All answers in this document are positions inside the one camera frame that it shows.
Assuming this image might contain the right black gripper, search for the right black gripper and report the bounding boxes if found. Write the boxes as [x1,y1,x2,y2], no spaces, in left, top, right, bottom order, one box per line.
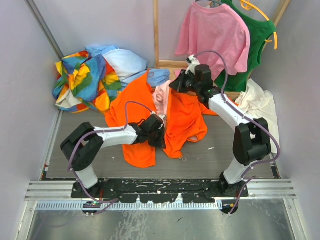
[169,70,201,94]

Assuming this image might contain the orange zip jacket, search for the orange zip jacket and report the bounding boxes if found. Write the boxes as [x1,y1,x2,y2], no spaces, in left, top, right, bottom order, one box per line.
[104,70,218,168]

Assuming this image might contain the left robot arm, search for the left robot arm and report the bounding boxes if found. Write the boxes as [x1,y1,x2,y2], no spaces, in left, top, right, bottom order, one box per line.
[60,113,166,198]

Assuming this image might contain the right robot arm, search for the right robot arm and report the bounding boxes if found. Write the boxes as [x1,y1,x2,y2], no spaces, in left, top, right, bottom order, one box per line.
[169,64,271,197]

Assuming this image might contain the light blue shirt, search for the light blue shirt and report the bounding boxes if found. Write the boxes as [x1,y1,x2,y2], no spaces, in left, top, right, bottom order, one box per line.
[85,45,170,92]

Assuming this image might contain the pink t-shirt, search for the pink t-shirt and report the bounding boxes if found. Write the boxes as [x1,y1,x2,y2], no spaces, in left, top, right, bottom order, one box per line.
[175,2,251,80]

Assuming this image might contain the white crumpled shirt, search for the white crumpled shirt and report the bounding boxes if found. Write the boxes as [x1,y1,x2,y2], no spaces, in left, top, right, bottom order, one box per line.
[235,78,280,145]

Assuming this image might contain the multicolour crumpled cloth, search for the multicolour crumpled cloth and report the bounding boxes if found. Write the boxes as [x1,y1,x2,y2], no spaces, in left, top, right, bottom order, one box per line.
[52,50,122,114]

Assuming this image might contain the green tank top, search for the green tank top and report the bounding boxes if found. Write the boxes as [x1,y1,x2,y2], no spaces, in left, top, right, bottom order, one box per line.
[222,0,276,92]

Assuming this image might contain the yellow clothes hanger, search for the yellow clothes hanger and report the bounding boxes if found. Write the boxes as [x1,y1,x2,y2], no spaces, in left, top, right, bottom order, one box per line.
[239,0,279,50]

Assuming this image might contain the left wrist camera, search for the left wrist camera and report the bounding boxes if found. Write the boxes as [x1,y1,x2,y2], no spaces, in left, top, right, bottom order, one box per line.
[151,112,167,125]

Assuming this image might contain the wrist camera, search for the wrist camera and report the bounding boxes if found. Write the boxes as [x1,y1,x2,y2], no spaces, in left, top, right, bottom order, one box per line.
[151,112,167,125]
[185,54,201,75]

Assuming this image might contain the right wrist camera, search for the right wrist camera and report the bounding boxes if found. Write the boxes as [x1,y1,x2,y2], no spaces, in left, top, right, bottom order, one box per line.
[185,54,201,75]

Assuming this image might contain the wooden clothes rack frame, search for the wooden clothes rack frame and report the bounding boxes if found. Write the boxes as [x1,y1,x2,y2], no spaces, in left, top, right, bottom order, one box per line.
[151,0,292,101]

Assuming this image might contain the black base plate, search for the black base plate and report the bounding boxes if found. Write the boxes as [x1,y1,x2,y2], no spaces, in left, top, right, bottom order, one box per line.
[87,178,249,204]

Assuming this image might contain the aluminium rail frame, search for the aluminium rail frame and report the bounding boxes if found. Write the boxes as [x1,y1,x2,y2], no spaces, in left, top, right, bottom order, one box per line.
[16,178,308,240]

